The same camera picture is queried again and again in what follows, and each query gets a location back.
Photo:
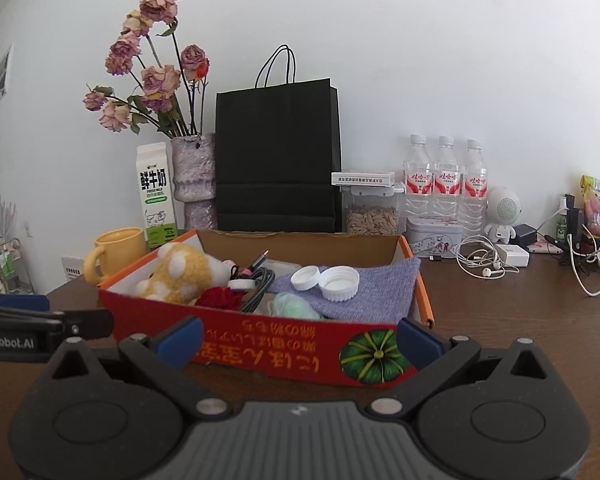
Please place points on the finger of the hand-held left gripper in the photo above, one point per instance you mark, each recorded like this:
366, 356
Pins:
80, 324
15, 302

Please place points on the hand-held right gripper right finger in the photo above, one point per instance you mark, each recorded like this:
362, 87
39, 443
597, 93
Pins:
417, 342

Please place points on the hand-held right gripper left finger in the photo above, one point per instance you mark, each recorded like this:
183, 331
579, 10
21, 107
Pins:
182, 342

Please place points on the red fuzzy item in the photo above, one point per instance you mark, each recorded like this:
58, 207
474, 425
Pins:
220, 297

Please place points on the purple knit pouch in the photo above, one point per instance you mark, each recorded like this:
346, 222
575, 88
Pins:
380, 285

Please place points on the yellow plush toy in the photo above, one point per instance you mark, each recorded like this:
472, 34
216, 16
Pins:
180, 270

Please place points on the white bottle cap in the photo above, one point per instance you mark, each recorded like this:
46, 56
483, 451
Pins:
305, 278
241, 284

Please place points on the white ribbed lid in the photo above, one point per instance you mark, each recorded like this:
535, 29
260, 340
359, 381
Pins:
340, 285

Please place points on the red cardboard box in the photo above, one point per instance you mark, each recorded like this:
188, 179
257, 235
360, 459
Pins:
280, 350

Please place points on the clear plastic bag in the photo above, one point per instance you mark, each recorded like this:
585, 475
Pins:
292, 305

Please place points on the yellow mug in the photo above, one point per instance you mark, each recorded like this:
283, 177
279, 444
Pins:
120, 255

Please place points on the white earphones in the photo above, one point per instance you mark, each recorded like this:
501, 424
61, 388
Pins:
487, 271

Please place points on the white tin box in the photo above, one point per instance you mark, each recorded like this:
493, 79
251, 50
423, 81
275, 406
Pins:
432, 235

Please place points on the white power adapter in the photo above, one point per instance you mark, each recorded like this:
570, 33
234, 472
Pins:
511, 255

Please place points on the clear seed container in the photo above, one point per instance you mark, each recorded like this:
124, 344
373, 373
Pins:
372, 220

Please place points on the white milk carton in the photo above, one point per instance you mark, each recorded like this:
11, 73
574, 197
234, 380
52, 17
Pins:
155, 195

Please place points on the black power adapter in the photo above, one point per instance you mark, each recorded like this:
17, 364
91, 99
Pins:
525, 235

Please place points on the white robot speaker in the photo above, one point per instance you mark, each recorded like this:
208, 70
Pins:
502, 207

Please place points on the pink pen case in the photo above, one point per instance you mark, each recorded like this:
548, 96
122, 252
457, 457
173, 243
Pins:
545, 246

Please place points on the clear water bottle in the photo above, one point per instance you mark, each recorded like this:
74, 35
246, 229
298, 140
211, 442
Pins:
419, 180
474, 182
446, 180

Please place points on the purple stone vase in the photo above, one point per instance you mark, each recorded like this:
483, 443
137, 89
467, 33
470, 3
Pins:
192, 175

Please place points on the flat white box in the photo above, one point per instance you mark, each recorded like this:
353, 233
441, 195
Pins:
362, 178

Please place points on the small green spray bottle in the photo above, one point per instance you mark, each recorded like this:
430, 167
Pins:
561, 227

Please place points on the black stand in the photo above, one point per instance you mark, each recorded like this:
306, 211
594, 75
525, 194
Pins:
575, 222

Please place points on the black paper bag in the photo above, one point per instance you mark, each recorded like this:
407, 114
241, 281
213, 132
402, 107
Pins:
275, 160

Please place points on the dried pink roses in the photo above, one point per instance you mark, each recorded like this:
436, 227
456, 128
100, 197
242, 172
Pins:
157, 80

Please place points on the white wall socket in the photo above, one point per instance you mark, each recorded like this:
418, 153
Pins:
28, 230

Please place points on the white wall notice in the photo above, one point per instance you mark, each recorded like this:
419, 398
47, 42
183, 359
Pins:
2, 75

